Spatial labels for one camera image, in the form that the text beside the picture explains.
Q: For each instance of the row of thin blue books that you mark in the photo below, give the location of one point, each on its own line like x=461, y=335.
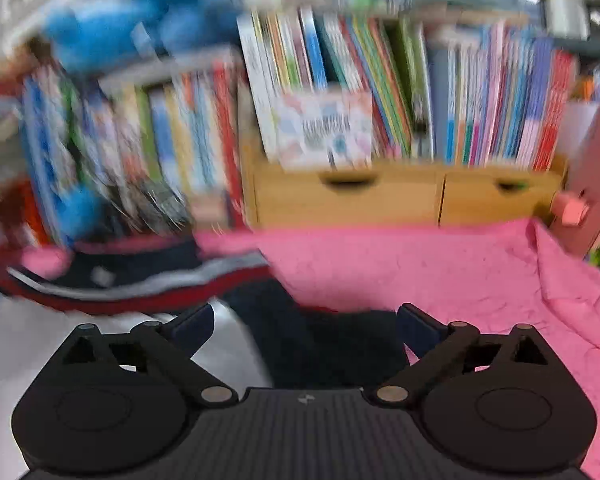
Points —
x=50, y=150

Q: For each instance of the navy and white jacket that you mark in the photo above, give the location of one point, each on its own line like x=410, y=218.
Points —
x=305, y=340

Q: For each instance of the small blue plush toy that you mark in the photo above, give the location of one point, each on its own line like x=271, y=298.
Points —
x=200, y=25

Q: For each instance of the red plastic crate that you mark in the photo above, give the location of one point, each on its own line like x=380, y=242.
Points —
x=30, y=215

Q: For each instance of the small pink box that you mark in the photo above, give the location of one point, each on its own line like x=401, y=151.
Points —
x=571, y=208

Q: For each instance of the pink folder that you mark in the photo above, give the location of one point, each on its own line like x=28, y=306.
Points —
x=595, y=170

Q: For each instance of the pink rabbit printed blanket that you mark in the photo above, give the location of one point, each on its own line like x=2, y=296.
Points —
x=430, y=270

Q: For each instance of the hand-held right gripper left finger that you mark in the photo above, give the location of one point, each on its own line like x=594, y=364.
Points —
x=192, y=330

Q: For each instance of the wooden drawer organizer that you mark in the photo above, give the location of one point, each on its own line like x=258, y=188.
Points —
x=380, y=200

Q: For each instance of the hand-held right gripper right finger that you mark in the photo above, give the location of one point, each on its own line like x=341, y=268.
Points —
x=420, y=330

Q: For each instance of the white printed cardboard box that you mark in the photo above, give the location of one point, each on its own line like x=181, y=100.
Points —
x=325, y=130

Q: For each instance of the white shelf board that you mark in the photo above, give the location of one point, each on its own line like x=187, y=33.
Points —
x=170, y=67

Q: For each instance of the row of colourful picture books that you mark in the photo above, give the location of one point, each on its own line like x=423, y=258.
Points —
x=180, y=125

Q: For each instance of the stack of papers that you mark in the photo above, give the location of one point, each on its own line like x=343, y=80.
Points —
x=0, y=150

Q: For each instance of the miniature bicycle model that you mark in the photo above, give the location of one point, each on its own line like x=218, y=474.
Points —
x=165, y=205

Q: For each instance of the large blue plush toy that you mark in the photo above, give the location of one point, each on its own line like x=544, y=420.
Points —
x=95, y=30

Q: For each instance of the round blue plush ball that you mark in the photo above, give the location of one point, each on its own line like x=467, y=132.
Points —
x=82, y=212

